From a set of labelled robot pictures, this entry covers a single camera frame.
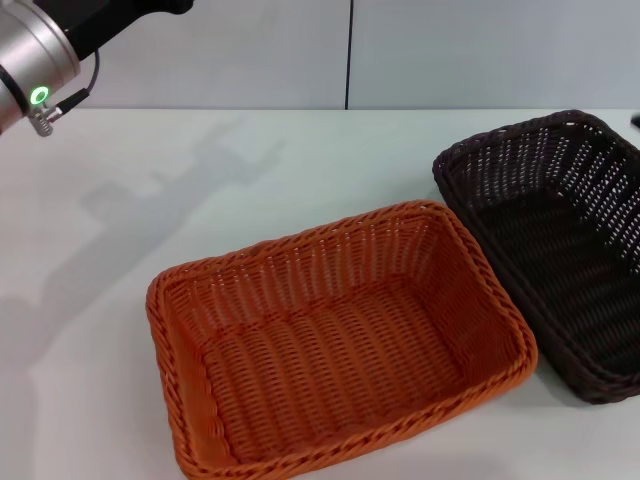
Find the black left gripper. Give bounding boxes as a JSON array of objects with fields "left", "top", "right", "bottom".
[{"left": 37, "top": 0, "right": 195, "bottom": 59}]

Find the dark brown woven basket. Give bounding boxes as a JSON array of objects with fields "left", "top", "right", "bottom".
[{"left": 432, "top": 109, "right": 640, "bottom": 405}]

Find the orange woven plastic basket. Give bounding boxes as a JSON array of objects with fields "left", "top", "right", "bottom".
[{"left": 145, "top": 199, "right": 540, "bottom": 475}]

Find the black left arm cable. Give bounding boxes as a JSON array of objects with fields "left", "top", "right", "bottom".
[{"left": 29, "top": 49, "right": 101, "bottom": 137}]

